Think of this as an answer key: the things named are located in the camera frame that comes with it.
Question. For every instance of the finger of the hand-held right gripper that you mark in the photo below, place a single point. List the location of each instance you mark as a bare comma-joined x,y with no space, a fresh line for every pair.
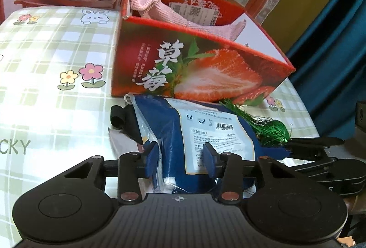
320,143
310,158

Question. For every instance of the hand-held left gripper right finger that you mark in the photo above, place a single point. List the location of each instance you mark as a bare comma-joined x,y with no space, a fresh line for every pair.
208,159

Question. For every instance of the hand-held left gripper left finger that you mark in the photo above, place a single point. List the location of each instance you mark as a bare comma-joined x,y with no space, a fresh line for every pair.
151,157

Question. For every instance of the blue cotton pad packet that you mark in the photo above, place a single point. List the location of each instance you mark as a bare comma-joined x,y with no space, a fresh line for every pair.
171,122

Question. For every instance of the green tassel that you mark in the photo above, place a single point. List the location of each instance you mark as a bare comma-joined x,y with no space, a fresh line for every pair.
266,128

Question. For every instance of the red strawberry cardboard box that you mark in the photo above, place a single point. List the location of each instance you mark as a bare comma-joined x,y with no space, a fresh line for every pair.
200,65

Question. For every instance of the pink knit cloth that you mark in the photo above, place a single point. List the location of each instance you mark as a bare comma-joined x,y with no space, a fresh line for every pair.
168,15

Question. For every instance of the translucent plastic packet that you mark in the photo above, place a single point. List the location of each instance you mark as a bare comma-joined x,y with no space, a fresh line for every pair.
123,142

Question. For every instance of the teal curtain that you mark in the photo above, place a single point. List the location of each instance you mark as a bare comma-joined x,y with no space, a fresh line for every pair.
337,50

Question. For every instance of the yellow curtain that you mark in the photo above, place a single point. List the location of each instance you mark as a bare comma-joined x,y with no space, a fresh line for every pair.
308,2

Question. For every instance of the green checked tablecloth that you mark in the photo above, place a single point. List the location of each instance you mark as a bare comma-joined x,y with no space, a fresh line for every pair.
43,50

